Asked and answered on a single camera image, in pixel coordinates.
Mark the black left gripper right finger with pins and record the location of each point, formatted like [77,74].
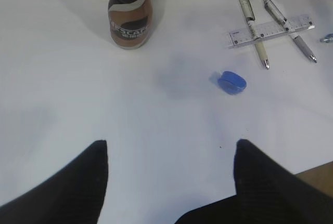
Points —
[265,193]

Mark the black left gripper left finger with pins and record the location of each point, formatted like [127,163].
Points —
[74,194]

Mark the blue pencil sharpener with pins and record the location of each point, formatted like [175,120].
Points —
[232,83]

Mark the clear plastic ruler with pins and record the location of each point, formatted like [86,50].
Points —
[267,31]

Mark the brown coffee drink bottle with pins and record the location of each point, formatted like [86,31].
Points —
[129,22]

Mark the grey blue gel pen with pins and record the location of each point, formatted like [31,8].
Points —
[327,39]

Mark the white grey patterned pen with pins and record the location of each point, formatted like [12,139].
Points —
[272,9]

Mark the beige barrel pen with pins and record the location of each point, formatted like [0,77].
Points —
[250,19]

